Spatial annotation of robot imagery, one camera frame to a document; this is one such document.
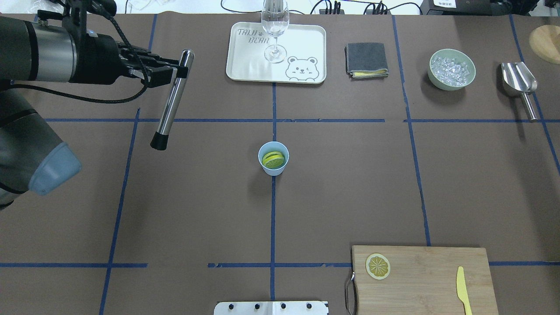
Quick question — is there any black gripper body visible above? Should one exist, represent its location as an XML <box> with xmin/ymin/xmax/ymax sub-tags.
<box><xmin>37</xmin><ymin>0</ymin><xmax>151</xmax><ymax>84</ymax></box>

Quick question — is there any steel muddler black tip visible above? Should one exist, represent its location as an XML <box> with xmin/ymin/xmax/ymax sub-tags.
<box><xmin>150</xmin><ymin>49</ymin><xmax>195</xmax><ymax>151</ymax></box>

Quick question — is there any lemon half piece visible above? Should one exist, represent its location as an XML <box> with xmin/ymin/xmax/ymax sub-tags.
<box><xmin>261</xmin><ymin>151</ymin><xmax>286</xmax><ymax>169</ymax></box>

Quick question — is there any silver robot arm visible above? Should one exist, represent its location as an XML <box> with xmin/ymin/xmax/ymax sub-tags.
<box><xmin>0</xmin><ymin>0</ymin><xmax>195</xmax><ymax>209</ymax></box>

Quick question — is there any blue plastic cup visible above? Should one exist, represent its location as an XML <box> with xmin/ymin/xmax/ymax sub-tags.
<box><xmin>258</xmin><ymin>141</ymin><xmax>290</xmax><ymax>177</ymax></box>

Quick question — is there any thin lemon slice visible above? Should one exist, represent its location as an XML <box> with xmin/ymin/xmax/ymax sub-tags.
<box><xmin>365</xmin><ymin>253</ymin><xmax>391</xmax><ymax>280</ymax></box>

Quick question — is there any wooden cup tree stand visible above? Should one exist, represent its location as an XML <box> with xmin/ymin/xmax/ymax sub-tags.
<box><xmin>529</xmin><ymin>24</ymin><xmax>560</xmax><ymax>65</ymax></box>

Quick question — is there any clear wine glass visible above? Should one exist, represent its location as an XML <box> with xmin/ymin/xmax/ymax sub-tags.
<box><xmin>261</xmin><ymin>0</ymin><xmax>290</xmax><ymax>64</ymax></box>

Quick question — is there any cream bear serving tray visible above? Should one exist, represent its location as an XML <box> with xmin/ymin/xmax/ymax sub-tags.
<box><xmin>226</xmin><ymin>22</ymin><xmax>327</xmax><ymax>84</ymax></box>

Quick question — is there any grey folded cloth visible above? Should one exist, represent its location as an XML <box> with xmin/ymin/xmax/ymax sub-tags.
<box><xmin>345</xmin><ymin>42</ymin><xmax>389</xmax><ymax>79</ymax></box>

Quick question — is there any green bowl of ice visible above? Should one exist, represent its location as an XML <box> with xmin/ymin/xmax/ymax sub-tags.
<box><xmin>427</xmin><ymin>49</ymin><xmax>476</xmax><ymax>91</ymax></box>

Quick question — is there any bamboo cutting board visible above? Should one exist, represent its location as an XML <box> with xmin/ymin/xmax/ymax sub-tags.
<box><xmin>348</xmin><ymin>245</ymin><xmax>498</xmax><ymax>315</ymax></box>

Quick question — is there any metal ice scoop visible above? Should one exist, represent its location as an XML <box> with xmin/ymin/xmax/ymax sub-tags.
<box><xmin>501</xmin><ymin>62</ymin><xmax>538</xmax><ymax>123</ymax></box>

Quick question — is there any yellow plastic knife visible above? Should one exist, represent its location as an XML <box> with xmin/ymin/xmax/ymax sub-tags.
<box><xmin>456</xmin><ymin>266</ymin><xmax>472</xmax><ymax>315</ymax></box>

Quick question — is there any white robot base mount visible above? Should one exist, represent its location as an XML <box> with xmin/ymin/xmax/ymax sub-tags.
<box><xmin>213</xmin><ymin>301</ymin><xmax>329</xmax><ymax>315</ymax></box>

